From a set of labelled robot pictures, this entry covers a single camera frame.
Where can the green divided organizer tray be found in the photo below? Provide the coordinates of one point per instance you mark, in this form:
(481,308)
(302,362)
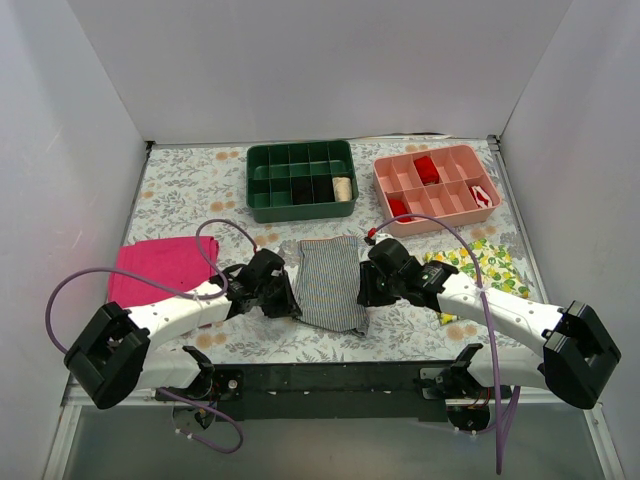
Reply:
(270,168)

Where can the beige rolled sock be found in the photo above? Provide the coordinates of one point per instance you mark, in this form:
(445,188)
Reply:
(342,188)

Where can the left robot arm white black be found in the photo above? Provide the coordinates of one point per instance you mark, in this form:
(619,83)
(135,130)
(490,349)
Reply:
(119,351)

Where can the black metal base rail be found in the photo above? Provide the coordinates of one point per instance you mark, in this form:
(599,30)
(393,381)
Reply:
(354,390)

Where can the red rolled cloth lower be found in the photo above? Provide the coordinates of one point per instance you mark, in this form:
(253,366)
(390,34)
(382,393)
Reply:
(399,209)

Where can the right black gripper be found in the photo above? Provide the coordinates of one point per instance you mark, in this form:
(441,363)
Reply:
(373,286)

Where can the black rolled cloth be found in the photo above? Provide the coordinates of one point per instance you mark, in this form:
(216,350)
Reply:
(301,190)
(323,190)

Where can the red rolled cloth upper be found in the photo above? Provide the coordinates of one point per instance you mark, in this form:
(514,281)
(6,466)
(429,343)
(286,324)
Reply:
(426,170)

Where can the red white rolled cloth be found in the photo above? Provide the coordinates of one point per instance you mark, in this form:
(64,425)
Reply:
(481,197)

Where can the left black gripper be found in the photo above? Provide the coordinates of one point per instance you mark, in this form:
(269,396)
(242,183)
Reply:
(279,295)

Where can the lemon print folded cloth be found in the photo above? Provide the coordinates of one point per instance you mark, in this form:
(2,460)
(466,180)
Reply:
(496,266)

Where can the grey striped boxer underwear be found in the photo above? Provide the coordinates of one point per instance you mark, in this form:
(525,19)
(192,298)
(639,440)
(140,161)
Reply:
(327,284)

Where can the pink folded cloth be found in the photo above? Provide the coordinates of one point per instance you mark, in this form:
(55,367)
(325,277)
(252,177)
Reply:
(174,262)

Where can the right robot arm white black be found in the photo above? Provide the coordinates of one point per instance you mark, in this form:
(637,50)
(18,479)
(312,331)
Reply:
(567,351)

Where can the pink divided organizer tray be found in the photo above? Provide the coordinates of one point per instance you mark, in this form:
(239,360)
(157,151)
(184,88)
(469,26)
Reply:
(449,200)

